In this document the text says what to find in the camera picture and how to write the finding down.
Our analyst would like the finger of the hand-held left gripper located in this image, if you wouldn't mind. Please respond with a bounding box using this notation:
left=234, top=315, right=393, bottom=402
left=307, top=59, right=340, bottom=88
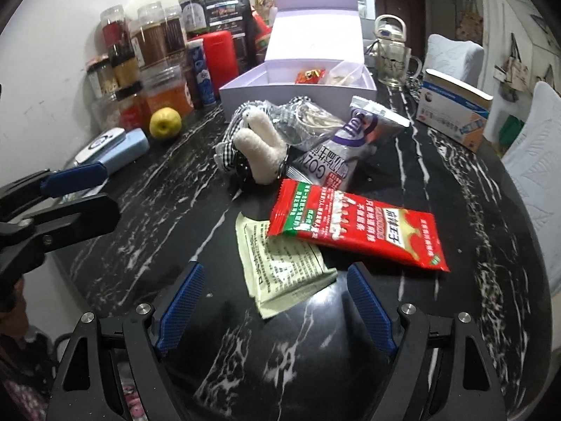
left=0, top=162, right=110, bottom=222
left=24, top=193, right=121, bottom=254

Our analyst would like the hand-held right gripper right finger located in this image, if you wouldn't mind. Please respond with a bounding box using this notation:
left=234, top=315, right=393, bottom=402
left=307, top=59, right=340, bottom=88
left=346, top=261, right=509, bottom=421

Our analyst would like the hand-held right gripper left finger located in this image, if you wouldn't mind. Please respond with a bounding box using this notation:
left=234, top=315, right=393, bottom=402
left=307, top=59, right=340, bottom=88
left=53, top=261, right=207, bottom=421

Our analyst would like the red snack packet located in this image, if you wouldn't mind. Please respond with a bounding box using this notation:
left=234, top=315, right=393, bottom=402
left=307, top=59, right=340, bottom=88
left=268, top=179, right=451, bottom=273

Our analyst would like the pale green packet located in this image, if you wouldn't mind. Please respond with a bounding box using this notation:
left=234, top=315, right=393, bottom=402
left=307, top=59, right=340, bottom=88
left=235, top=213, right=338, bottom=320

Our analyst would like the silver purple snack packet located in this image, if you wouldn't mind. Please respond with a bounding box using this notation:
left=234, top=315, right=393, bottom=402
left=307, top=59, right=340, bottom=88
left=291, top=95, right=412, bottom=189

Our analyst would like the white plush toy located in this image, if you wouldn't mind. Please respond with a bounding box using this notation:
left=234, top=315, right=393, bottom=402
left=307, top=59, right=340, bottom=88
left=215, top=105, right=290, bottom=191

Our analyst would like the packaged round pastry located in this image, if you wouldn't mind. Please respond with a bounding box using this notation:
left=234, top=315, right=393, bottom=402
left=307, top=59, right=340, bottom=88
left=267, top=99, right=347, bottom=147

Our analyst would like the lavender cardboard box with lid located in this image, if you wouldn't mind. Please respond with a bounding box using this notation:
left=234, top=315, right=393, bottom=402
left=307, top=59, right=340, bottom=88
left=218, top=0, right=378, bottom=117

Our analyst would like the white handheld device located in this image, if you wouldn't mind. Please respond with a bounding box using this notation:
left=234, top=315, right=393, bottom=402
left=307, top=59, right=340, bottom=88
left=74, top=127, right=126, bottom=165

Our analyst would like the light blue device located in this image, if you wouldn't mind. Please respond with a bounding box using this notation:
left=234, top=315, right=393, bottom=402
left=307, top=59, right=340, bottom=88
left=66, top=128, right=150, bottom=176

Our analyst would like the orange plastic tub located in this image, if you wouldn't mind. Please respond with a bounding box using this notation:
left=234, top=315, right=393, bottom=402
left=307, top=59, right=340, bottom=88
left=140, top=65, right=194, bottom=117

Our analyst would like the row of clear food jars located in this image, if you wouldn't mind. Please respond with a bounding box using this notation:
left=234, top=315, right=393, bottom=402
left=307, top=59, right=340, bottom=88
left=86, top=0, right=207, bottom=130

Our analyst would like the blue tube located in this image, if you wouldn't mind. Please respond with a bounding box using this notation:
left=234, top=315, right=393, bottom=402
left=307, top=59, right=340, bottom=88
left=188, top=40, right=216, bottom=107

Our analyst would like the red canister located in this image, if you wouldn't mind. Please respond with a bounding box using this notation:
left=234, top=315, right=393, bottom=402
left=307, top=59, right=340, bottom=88
left=202, top=31, right=239, bottom=101

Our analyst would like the blue white mask box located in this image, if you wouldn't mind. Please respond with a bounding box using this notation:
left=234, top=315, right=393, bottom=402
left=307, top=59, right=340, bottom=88
left=416, top=69, right=494, bottom=152

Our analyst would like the white quilted chair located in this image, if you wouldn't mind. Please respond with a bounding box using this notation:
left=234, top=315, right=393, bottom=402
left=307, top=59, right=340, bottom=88
left=423, top=34, right=485, bottom=93
left=500, top=81, right=561, bottom=246

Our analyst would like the black foil pouch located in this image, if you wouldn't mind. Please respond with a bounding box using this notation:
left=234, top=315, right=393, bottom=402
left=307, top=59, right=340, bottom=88
left=204, top=0, right=257, bottom=71

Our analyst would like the red green snack bag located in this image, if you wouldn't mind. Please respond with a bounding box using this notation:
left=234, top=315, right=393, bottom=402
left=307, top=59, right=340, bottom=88
left=252, top=13, right=275, bottom=60

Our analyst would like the small clear plastic bag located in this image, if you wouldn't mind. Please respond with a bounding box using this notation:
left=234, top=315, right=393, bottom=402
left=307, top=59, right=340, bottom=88
left=322, top=62, right=366, bottom=87

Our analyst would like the glass mug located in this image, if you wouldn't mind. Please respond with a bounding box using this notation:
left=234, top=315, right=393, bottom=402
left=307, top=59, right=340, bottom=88
left=377, top=46, right=422, bottom=87

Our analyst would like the dark wooden door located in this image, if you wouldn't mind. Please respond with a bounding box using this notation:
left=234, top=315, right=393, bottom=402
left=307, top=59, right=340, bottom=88
left=372, top=0, right=426, bottom=40

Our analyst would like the white decorated cabinet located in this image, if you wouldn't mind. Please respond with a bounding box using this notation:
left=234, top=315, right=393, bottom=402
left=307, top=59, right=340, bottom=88
left=478, top=0, right=561, bottom=97

